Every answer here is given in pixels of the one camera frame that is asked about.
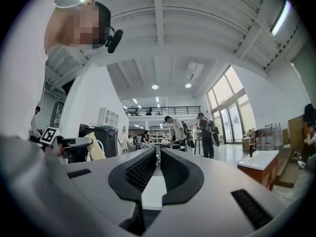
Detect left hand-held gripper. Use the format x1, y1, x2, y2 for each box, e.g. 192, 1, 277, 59
39, 126, 93, 158

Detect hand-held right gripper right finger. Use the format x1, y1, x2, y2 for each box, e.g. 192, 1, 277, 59
148, 147, 300, 237

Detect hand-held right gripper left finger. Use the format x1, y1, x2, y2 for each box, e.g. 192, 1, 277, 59
63, 147, 158, 236

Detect black bin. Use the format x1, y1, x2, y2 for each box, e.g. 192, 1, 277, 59
79, 124, 119, 158

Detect white arched cabinet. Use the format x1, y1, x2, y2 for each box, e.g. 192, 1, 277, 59
98, 107, 119, 127

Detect brown wooden sink cabinet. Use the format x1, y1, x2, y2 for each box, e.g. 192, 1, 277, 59
237, 154, 279, 191

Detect small white sink basin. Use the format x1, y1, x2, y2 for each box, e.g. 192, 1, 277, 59
236, 149, 279, 170

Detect cardboard boxes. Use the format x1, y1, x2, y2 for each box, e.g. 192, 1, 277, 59
241, 129, 257, 152

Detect tall glass window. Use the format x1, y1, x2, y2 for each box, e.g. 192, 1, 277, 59
206, 65, 257, 145

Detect black mezzanine railing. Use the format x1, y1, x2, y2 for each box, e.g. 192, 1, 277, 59
124, 106, 201, 116

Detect person's white shirt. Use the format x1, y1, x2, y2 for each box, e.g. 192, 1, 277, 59
0, 0, 58, 145

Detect person's head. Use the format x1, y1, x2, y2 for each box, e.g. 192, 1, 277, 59
45, 0, 112, 50

